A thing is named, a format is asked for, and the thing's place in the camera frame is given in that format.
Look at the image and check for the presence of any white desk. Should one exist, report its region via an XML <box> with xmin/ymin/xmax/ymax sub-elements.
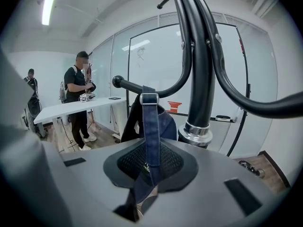
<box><xmin>33</xmin><ymin>96</ymin><xmax>128</xmax><ymax>140</ymax></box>

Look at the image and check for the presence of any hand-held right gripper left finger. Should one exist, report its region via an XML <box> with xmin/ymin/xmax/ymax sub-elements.
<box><xmin>14</xmin><ymin>138</ymin><xmax>149</xmax><ymax>227</ymax></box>

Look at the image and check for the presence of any grey backpack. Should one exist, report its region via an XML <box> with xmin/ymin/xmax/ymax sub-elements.
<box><xmin>59</xmin><ymin>66</ymin><xmax>79</xmax><ymax>103</ymax></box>

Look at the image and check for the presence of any black metal coat rack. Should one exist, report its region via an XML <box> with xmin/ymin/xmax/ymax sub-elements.
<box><xmin>111</xmin><ymin>0</ymin><xmax>303</xmax><ymax>148</ymax></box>

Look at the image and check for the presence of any grey chair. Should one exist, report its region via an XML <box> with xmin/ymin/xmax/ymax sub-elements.
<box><xmin>22</xmin><ymin>96</ymin><xmax>47</xmax><ymax>139</ymax></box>

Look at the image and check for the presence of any ceiling strip light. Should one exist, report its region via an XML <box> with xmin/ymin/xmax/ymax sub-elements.
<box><xmin>42</xmin><ymin>0</ymin><xmax>59</xmax><ymax>26</ymax></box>

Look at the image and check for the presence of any navy blue cap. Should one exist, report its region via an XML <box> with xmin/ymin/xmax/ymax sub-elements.
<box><xmin>113</xmin><ymin>85</ymin><xmax>178</xmax><ymax>223</ymax></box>

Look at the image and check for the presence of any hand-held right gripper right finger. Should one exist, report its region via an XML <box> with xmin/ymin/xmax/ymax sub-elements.
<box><xmin>142</xmin><ymin>138</ymin><xmax>292</xmax><ymax>227</ymax></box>

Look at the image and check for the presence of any whiteboard on black stand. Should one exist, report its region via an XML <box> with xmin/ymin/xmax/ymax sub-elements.
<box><xmin>126</xmin><ymin>22</ymin><xmax>252</xmax><ymax>157</ymax></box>

